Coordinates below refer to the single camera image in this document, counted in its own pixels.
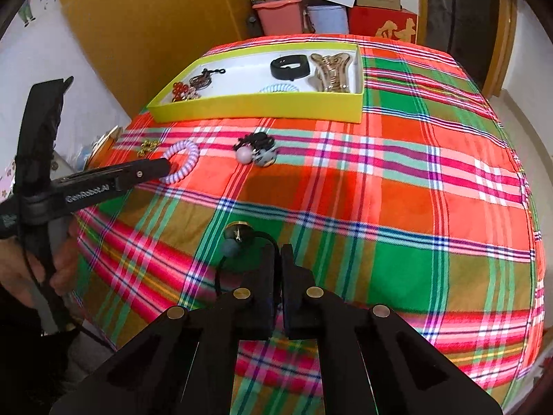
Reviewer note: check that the beige hair claw clip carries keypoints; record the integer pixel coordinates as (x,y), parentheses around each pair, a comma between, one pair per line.
(332,72)

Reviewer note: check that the plaid tablecloth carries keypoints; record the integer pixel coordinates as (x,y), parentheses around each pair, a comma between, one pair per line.
(423,205)

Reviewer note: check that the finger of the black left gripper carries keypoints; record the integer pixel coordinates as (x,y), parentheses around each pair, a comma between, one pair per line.
(140,171)

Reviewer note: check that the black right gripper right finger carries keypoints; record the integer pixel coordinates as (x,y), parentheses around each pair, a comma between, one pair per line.
(371,360)

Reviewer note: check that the black hair tie gold button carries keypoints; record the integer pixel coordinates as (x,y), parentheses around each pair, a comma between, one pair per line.
(237,236)

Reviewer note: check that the gold brooch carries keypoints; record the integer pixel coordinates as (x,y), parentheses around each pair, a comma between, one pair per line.
(147,147)

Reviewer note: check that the wooden door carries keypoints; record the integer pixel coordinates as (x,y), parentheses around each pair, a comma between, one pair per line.
(478,34)

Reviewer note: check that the yellow tray box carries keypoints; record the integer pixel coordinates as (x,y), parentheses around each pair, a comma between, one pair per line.
(239,84)

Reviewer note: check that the orange box on floor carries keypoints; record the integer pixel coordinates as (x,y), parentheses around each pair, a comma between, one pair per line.
(101,148)

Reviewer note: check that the pink plastic bin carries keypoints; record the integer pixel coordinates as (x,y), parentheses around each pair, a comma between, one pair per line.
(280,17)

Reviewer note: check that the wooden wardrobe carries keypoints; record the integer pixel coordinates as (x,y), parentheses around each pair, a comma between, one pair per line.
(137,46)

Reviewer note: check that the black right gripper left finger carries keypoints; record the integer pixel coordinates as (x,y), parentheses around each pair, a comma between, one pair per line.
(184,361)

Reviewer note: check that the red gift box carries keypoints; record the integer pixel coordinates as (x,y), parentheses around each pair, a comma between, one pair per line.
(383,23)

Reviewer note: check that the black wristband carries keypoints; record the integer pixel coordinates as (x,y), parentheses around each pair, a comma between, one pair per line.
(290,67)

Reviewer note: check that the light blue bucket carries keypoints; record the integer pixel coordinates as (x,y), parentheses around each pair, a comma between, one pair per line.
(329,19)

